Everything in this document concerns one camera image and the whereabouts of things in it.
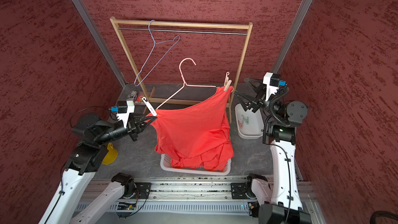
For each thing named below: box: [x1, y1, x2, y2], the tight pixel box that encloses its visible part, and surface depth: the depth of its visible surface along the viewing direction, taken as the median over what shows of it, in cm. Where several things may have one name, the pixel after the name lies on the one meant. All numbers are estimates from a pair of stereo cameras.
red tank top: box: [145, 86, 235, 172], surface depth 76 cm
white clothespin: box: [141, 96, 158, 117], surface depth 55 cm
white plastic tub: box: [234, 103, 265, 139], surface depth 100 cm
